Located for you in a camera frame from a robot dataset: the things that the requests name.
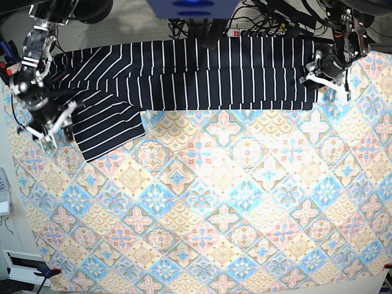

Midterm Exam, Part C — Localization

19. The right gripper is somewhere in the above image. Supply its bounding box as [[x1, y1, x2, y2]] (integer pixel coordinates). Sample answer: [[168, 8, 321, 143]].
[[24, 97, 77, 141]]

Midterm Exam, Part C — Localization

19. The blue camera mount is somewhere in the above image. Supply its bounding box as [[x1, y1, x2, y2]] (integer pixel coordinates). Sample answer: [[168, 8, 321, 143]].
[[147, 0, 239, 19]]

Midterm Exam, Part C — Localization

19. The white box on floor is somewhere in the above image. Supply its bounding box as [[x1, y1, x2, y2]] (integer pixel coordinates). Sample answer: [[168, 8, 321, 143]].
[[3, 250, 47, 285]]

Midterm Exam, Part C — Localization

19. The white power strip red switch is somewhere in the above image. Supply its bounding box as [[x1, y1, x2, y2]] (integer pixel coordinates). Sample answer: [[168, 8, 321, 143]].
[[227, 27, 287, 37]]

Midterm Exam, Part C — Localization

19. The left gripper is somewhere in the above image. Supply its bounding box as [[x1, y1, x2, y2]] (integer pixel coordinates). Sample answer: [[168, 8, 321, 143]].
[[300, 50, 350, 103]]

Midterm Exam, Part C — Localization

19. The navy white striped T-shirt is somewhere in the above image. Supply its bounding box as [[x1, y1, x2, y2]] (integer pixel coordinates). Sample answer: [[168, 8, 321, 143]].
[[50, 37, 317, 162]]

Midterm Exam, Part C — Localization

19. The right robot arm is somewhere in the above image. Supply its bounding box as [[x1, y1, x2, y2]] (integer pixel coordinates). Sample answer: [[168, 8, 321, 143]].
[[6, 1, 78, 144]]

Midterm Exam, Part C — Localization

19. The patterned colourful tablecloth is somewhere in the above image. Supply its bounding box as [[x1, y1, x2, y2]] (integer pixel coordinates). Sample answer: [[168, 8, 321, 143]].
[[1, 53, 391, 293]]

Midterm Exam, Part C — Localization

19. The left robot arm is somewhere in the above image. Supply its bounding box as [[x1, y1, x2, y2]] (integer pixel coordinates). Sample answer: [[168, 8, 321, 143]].
[[300, 1, 370, 104]]

